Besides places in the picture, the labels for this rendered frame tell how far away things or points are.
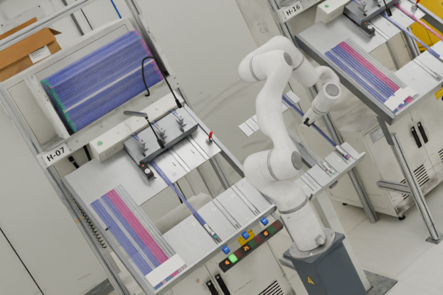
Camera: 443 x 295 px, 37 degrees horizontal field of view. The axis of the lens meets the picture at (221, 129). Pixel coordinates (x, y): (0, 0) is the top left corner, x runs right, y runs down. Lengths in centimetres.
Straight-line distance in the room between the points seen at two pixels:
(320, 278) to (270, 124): 61
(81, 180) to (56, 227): 162
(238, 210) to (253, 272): 50
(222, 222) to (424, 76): 133
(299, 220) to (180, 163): 81
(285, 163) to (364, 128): 134
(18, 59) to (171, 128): 83
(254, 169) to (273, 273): 111
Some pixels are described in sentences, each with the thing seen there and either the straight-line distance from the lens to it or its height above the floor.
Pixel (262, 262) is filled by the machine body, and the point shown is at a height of 36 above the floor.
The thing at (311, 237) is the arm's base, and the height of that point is 76.
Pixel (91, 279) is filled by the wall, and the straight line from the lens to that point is 487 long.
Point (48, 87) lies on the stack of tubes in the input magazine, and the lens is 310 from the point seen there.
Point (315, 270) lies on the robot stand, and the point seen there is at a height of 65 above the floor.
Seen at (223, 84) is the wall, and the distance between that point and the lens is 505.
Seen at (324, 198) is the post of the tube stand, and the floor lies 57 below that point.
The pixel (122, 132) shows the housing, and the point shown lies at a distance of 314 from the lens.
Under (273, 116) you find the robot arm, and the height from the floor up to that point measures 122.
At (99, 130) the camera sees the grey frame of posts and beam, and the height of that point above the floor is 133.
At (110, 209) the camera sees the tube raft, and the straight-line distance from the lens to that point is 303.
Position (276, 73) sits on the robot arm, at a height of 135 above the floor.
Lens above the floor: 195
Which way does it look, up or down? 16 degrees down
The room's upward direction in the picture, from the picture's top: 27 degrees counter-clockwise
